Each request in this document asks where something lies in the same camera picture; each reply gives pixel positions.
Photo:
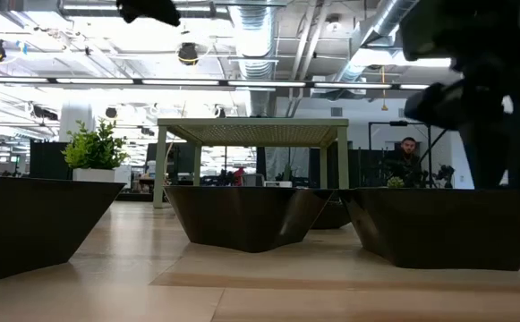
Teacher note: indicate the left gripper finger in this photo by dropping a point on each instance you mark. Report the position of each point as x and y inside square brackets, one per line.
[152, 11]

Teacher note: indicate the black glossy wavy plate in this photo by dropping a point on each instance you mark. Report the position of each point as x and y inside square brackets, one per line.
[443, 228]
[27, 223]
[241, 219]
[331, 217]

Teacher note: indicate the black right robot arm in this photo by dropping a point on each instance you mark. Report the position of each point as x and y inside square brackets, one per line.
[474, 27]

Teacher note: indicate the small black robot arm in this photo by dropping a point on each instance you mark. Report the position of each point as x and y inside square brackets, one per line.
[446, 172]

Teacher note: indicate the person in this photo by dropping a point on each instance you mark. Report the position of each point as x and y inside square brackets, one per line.
[405, 165]

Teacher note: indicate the small green succulent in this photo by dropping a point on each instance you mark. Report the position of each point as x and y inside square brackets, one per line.
[396, 182]

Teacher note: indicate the yellow hanging pendant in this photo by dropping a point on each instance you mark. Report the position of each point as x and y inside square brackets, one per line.
[384, 105]

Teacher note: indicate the long linear ceiling light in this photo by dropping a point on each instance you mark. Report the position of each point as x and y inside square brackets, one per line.
[264, 83]

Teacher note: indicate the white round column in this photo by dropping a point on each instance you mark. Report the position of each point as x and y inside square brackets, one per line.
[76, 123]

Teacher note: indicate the pale green perforated metal shelf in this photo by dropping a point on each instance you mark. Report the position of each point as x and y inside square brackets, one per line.
[250, 122]

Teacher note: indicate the green plant in white pot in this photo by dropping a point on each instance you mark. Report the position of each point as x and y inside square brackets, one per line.
[94, 149]

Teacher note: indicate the black room partition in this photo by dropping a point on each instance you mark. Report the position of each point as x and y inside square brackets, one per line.
[49, 161]

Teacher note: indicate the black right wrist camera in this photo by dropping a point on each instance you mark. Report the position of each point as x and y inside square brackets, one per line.
[434, 105]

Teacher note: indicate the black metal frame stand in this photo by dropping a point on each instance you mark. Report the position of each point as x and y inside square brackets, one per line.
[398, 123]

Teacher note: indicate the black aluminium table frame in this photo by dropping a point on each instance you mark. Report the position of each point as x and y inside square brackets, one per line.
[134, 197]

